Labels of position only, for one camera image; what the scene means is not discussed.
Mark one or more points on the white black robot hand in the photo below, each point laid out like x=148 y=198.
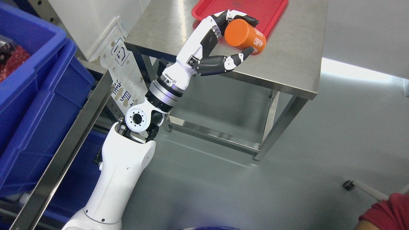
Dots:
x=194 y=57

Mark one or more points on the orange cylindrical capacitor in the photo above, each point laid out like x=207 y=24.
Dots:
x=241 y=35

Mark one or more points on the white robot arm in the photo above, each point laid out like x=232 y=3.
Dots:
x=127 y=150

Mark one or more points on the stainless steel desk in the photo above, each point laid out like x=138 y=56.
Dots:
x=290 y=64

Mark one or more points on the white sign panel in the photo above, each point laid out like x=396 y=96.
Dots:
x=111 y=52

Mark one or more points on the red plastic tray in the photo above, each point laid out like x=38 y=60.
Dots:
x=267 y=12

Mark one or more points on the blue bin top left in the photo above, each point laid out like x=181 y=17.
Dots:
x=40 y=100

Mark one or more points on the white caster leg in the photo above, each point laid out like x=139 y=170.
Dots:
x=350 y=185

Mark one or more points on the red sleeve of person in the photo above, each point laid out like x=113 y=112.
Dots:
x=391 y=214

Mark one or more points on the steel shelf front rail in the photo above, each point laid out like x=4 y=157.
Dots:
x=31 y=213

